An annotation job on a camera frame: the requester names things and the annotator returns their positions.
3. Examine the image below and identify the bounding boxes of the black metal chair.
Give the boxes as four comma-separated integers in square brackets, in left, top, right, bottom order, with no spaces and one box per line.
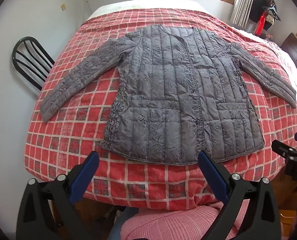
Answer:
[12,36,55,92]

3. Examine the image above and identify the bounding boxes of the white striped curtain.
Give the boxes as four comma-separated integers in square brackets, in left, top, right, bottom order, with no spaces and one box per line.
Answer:
[230,0,257,28]

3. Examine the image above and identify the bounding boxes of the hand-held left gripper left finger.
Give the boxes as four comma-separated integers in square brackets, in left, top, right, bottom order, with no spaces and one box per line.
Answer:
[16,151,100,240]

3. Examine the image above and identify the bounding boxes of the white bed sheet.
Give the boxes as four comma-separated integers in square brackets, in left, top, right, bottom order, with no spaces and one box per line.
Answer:
[88,0,207,22]

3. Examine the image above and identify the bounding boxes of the dark wooden headboard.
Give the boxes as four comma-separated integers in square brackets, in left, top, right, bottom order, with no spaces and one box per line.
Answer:
[280,32,297,78]

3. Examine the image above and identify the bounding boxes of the pink checked pants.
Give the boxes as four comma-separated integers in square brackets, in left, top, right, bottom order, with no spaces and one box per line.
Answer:
[120,200,251,240]

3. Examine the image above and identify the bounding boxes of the grey quilted floral jacket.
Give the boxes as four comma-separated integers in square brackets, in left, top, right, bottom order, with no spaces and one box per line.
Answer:
[40,24,297,166]

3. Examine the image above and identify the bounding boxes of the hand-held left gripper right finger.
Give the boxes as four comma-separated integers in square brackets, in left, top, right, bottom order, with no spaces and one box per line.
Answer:
[198,150,282,240]

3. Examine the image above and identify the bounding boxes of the red plaid bedspread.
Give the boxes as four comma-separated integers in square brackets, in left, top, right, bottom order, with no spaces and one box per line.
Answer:
[24,6,297,209]

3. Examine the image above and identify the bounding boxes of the coat rack with dark clothes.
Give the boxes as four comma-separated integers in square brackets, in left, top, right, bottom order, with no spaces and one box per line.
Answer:
[248,0,281,25]

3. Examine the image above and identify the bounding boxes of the red hanging bag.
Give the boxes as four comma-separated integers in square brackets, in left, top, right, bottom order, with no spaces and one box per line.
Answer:
[254,13,267,36]

